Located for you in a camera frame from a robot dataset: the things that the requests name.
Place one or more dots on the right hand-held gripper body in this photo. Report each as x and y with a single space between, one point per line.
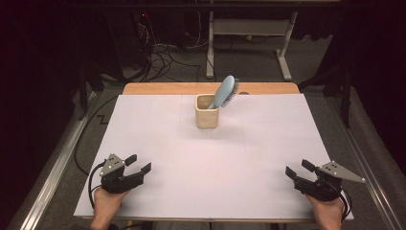
319 188

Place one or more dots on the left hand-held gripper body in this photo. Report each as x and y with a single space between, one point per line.
118 182

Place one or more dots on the beige square cup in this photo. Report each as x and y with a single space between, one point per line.
207 118

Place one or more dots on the light blue hairbrush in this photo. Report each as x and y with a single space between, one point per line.
223 91

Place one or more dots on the person's left hand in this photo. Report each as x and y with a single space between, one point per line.
105 204

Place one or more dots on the person's right hand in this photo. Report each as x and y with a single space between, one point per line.
328 214

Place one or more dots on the white table sheet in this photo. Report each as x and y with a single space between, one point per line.
191 166

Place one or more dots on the dark metal stand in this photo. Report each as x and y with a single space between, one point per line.
83 92
346 96

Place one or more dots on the wooden table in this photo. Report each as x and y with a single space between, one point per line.
175 88

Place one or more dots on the black computer tower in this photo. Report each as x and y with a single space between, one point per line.
127 38

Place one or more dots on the aluminium floor rail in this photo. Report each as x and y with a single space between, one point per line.
364 153
54 169

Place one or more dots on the white metal desk frame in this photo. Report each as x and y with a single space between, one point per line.
249 27

